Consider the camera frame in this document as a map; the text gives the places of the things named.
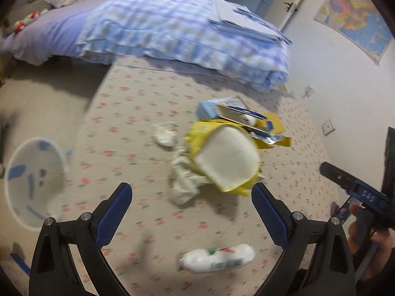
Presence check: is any cherry pattern table cloth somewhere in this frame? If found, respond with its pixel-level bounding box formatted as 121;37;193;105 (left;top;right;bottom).
61;56;339;295

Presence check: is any wall socket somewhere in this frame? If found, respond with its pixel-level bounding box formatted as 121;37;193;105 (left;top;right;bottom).
321;119;336;136

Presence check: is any red white plush toy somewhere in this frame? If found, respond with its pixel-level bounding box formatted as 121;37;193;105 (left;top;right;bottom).
13;11;40;34

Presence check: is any light blue carton box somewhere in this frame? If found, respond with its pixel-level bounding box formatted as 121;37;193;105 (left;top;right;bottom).
196;97;248;120

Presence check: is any white tissue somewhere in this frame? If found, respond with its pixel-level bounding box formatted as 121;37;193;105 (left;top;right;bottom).
152;121;178;148

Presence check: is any blue white snack box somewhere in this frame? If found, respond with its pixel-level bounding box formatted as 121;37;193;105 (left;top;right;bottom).
216;104;286;145

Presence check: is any white drink bottle green label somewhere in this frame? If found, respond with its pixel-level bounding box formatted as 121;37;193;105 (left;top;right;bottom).
178;244;256;273

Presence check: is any blue plaid folded quilt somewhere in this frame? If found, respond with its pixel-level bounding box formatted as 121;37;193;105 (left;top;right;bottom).
76;0;292;92

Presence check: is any white wall plug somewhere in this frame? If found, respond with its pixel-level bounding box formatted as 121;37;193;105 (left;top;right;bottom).
302;84;315;98

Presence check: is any yellow snack wrapper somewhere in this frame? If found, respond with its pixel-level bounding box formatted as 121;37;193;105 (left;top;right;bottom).
249;112;292;149

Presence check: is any yellow sponge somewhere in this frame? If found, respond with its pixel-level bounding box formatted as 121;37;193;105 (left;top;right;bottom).
185;120;260;196

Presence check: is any world map poster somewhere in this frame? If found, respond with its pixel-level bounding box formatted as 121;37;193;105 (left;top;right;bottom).
314;0;393;65

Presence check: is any pale green tissue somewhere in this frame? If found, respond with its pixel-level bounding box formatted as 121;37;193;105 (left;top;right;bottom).
169;148;211;205

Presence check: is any folded white blue sheet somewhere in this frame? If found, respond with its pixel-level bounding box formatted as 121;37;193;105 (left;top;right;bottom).
209;0;293;45

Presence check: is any white round trash bin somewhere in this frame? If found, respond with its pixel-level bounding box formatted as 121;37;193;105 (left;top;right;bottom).
5;137;70;232

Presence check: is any person's right hand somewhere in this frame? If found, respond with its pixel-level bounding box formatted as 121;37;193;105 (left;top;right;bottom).
348;204;393;282

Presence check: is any lavender bed sheet mattress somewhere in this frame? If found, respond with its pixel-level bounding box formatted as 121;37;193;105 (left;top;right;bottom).
1;0;109;66

